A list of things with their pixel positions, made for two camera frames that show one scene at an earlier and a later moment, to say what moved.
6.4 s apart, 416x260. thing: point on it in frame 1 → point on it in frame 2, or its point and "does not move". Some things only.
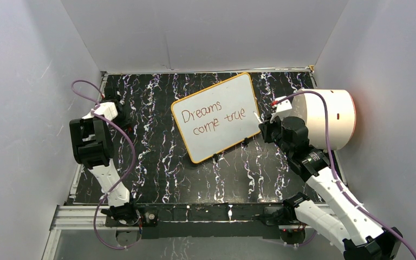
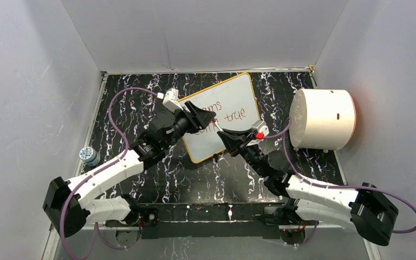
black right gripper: (266, 127) → (232, 138)
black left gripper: (128, 122) → (205, 117)
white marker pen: (258, 117) → (219, 128)
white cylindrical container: (310, 108) does not move
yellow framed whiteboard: (215, 119) does not move
